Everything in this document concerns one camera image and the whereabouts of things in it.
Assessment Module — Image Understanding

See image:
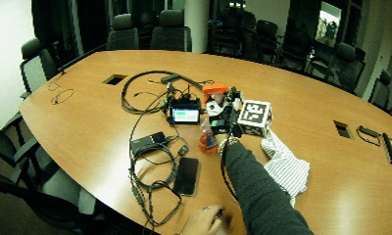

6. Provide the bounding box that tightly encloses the white marker cube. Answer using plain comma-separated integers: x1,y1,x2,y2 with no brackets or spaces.
235,99,274,138

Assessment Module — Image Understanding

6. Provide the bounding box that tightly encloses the small black monitor device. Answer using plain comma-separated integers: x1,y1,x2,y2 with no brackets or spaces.
165,94,203,126

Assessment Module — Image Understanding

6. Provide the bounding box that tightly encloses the clear bottle with orange liquid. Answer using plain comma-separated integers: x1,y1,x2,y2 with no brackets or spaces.
198,117,219,155

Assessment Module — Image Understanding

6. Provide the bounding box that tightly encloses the black smartphone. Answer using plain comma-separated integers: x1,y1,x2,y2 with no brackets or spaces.
172,157,201,198

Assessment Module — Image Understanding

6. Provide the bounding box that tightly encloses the black power box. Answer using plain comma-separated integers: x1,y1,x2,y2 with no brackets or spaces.
129,130,169,155

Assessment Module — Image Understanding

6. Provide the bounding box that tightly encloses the white striped cloth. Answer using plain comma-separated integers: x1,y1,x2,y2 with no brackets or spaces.
258,129,311,208

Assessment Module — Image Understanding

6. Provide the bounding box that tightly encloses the row of dark chairs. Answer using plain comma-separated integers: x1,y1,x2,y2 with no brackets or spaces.
209,10,392,112

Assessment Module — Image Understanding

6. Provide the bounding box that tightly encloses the white pillar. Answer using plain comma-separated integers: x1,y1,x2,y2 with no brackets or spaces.
184,0,210,54

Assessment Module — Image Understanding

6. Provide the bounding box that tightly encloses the grey office chair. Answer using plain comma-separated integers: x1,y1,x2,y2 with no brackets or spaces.
18,36,61,100
0,167,101,235
149,9,193,53
0,112,42,185
105,13,140,51

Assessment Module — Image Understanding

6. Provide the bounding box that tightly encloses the black flat bar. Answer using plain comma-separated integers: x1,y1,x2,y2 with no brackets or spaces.
381,131,392,165

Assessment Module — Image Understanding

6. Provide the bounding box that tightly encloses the beaded bracelet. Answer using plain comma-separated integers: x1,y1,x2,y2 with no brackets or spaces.
218,136,241,155

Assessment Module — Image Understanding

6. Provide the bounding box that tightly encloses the black glove cable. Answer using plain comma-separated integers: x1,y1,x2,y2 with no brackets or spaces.
219,143,241,202

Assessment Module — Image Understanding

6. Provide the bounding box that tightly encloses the small black cable dongle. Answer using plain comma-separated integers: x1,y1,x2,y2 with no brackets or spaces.
176,144,190,158

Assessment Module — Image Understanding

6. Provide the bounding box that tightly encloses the black cable bundle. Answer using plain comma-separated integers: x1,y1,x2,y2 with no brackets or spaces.
126,143,184,228

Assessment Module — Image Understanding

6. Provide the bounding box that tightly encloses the thick black cable loop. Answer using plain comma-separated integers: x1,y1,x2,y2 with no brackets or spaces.
120,70,206,116

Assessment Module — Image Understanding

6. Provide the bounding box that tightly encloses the bright wall window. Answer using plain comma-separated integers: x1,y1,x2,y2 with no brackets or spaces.
314,1,343,49

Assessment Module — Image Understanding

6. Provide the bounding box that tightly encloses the thin black wire loop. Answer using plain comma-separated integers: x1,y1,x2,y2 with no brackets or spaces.
49,88,76,106

